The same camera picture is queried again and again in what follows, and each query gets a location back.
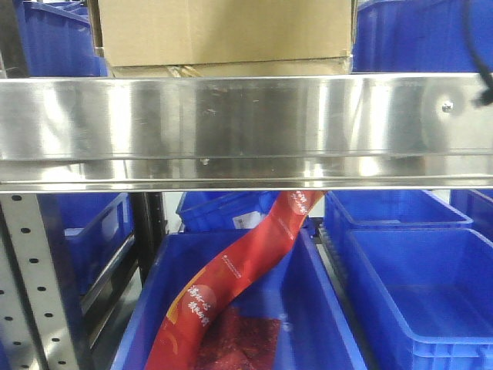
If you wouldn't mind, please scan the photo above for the red printed banner strip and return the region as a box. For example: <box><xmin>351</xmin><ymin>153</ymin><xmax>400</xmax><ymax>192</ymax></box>
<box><xmin>145</xmin><ymin>190</ymin><xmax>325</xmax><ymax>369</ymax></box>

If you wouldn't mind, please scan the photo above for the perforated steel shelf upright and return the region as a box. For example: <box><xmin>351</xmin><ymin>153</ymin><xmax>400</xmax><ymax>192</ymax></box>
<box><xmin>1</xmin><ymin>193</ymin><xmax>93</xmax><ymax>369</ymax></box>

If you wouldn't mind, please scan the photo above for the stainless steel shelf rail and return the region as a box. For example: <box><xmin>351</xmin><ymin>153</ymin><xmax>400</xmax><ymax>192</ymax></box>
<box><xmin>1</xmin><ymin>73</ymin><xmax>492</xmax><ymax>193</ymax></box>

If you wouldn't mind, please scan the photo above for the large brown cardboard box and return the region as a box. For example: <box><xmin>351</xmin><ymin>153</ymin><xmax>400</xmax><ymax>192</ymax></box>
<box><xmin>89</xmin><ymin>1</ymin><xmax>356</xmax><ymax>78</ymax></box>

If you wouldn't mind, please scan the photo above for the blue bin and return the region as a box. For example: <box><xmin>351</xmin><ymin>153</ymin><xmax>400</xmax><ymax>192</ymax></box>
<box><xmin>353</xmin><ymin>1</ymin><xmax>492</xmax><ymax>72</ymax></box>
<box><xmin>176</xmin><ymin>190</ymin><xmax>279</xmax><ymax>233</ymax></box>
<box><xmin>324</xmin><ymin>190</ymin><xmax>473</xmax><ymax>263</ymax></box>
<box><xmin>111</xmin><ymin>230</ymin><xmax>366</xmax><ymax>369</ymax></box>
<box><xmin>55</xmin><ymin>193</ymin><xmax>134</xmax><ymax>295</ymax></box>
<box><xmin>345</xmin><ymin>229</ymin><xmax>492</xmax><ymax>369</ymax></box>
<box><xmin>13</xmin><ymin>1</ymin><xmax>108</xmax><ymax>77</ymax></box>

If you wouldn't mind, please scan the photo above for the blue bin behind centre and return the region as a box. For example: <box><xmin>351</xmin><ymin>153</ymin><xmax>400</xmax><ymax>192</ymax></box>
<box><xmin>176</xmin><ymin>190</ymin><xmax>279</xmax><ymax>233</ymax></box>

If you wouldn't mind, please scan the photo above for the black cable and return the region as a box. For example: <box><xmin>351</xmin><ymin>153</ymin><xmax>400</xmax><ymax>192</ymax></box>
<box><xmin>461</xmin><ymin>0</ymin><xmax>493</xmax><ymax>108</ymax></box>

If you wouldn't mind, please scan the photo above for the blue bin upper left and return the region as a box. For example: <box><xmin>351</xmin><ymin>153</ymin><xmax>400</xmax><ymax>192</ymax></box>
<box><xmin>13</xmin><ymin>1</ymin><xmax>108</xmax><ymax>77</ymax></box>

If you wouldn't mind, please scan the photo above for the blue bin upper right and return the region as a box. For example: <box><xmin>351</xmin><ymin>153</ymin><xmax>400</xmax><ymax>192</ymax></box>
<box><xmin>353</xmin><ymin>1</ymin><xmax>492</xmax><ymax>72</ymax></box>

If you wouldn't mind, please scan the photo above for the blue bin lower right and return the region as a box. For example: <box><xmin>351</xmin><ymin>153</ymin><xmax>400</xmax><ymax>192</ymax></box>
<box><xmin>345</xmin><ymin>229</ymin><xmax>492</xmax><ymax>369</ymax></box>

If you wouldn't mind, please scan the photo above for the blue bin lower left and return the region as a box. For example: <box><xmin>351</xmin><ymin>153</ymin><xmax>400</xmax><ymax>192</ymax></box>
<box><xmin>55</xmin><ymin>193</ymin><xmax>134</xmax><ymax>295</ymax></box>

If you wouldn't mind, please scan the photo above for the blue bin lower centre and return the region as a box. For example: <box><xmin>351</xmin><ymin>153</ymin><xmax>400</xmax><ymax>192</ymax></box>
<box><xmin>111</xmin><ymin>230</ymin><xmax>366</xmax><ymax>369</ymax></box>

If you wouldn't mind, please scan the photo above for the red mesh packet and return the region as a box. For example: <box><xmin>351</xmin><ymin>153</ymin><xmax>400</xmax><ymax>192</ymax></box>
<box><xmin>195</xmin><ymin>306</ymin><xmax>281</xmax><ymax>369</ymax></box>

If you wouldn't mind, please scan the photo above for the blue bin behind right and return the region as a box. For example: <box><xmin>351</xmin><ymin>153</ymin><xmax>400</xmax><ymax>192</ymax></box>
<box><xmin>324</xmin><ymin>190</ymin><xmax>473</xmax><ymax>263</ymax></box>

